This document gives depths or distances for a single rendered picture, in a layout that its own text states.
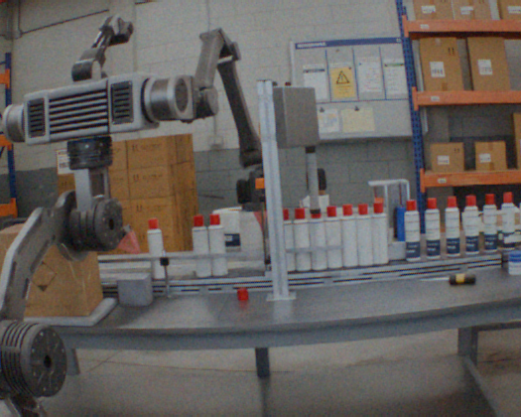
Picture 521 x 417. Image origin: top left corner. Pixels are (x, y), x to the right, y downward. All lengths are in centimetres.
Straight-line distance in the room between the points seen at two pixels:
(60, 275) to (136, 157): 377
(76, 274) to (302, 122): 83
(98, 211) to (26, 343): 52
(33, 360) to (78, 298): 61
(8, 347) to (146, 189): 435
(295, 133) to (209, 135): 496
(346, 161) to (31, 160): 372
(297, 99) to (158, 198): 367
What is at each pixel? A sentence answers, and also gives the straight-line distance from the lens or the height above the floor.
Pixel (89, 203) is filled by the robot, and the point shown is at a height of 120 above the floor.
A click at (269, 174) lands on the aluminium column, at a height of 121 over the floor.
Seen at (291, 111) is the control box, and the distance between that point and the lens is 211.
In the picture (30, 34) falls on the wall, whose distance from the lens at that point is 830.
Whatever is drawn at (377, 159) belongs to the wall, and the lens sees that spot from 668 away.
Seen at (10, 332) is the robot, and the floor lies 96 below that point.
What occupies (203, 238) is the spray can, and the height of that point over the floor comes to 101.
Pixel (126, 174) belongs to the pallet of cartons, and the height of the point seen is 111.
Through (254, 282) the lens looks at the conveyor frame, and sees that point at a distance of 228.
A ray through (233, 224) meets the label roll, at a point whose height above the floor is 98.
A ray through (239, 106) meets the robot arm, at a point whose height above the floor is 143.
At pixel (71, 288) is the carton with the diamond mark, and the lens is 204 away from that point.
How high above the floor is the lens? 134
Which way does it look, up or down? 6 degrees down
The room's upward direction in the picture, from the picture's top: 5 degrees counter-clockwise
